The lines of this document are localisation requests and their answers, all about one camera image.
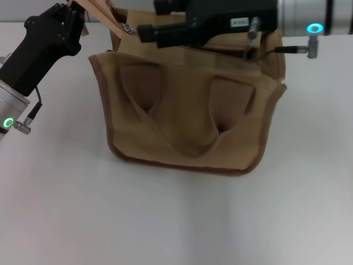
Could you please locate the arm cable with plug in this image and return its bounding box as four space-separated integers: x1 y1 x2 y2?
243 16 321 61
14 86 44 136

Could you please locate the left arm cable with plug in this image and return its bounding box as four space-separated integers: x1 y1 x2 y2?
14 86 44 136

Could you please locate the khaki canvas food bag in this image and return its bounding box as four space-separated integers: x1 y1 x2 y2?
66 0 288 176

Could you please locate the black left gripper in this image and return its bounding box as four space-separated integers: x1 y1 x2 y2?
0 2 87 98

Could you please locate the right arm cable with plug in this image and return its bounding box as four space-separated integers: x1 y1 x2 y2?
243 16 321 61

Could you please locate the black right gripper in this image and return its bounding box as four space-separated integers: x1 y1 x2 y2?
136 0 280 50

